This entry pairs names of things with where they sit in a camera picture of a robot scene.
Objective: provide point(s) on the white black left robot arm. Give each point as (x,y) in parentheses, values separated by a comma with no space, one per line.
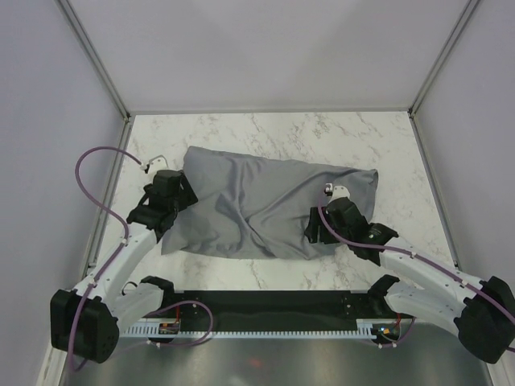
(89,319)

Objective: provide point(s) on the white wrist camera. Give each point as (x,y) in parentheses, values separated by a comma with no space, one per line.
(155,164)
(334,192)

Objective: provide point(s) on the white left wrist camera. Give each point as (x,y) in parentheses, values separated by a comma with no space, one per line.
(155,164)

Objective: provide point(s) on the aluminium rail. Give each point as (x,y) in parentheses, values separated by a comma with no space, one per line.
(101,221)
(434,189)

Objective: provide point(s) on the metal front panel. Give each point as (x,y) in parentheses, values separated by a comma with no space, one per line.
(426,357)

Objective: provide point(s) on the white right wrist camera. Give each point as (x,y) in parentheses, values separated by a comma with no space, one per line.
(334,192)

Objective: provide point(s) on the aluminium right side rail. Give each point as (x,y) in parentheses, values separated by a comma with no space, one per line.
(434,189)

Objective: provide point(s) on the aluminium right corner post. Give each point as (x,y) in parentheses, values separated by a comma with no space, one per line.
(450,43)

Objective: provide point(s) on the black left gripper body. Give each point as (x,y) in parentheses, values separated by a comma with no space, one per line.
(175,207)

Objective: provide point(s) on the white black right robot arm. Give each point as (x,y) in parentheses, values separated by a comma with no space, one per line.
(478,312)

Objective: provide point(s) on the white slotted cable duct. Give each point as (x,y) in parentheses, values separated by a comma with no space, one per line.
(156,329)

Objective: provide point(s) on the aluminium left side rail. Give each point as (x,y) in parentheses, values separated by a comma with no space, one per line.
(101,221)

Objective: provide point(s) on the aluminium left corner post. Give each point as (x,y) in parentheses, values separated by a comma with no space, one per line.
(82,37)

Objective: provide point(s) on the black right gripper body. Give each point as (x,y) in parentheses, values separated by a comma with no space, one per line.
(340,232)

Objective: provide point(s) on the grey pillowcase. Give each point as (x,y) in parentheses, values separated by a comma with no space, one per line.
(258,208)

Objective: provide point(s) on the aluminium corner post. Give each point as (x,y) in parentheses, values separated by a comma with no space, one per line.
(450,43)
(82,37)

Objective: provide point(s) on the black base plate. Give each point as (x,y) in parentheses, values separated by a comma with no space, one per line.
(283,310)

